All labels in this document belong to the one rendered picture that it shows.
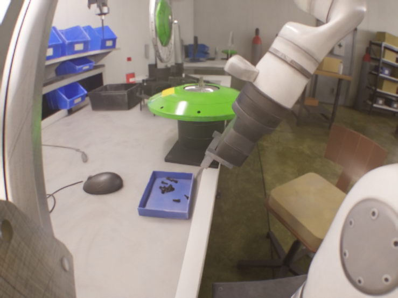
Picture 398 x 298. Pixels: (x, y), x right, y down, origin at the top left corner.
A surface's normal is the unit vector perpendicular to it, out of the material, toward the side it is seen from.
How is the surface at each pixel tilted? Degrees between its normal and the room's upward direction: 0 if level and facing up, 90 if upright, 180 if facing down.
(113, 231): 0
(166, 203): 0
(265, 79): 75
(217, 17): 90
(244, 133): 100
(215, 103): 21
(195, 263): 0
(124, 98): 93
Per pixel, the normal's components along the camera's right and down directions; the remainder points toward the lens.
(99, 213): 0.00, -0.88
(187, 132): -0.57, 0.40
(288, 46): -0.65, 0.14
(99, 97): -0.15, 0.53
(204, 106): 0.02, -0.62
